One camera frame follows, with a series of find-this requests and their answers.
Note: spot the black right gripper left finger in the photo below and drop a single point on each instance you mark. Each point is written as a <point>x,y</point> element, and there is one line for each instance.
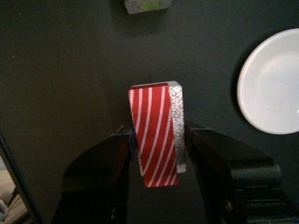
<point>93,175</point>

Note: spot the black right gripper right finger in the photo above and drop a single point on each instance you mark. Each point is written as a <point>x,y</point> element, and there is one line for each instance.
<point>234,178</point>

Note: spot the red white striped box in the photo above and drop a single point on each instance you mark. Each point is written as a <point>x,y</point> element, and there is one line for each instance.
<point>155,131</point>

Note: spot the small white plate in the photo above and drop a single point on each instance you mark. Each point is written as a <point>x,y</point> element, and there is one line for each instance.
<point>272,84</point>

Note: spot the green topped sushi roll toy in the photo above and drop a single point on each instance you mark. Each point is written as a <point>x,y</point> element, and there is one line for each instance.
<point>147,5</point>

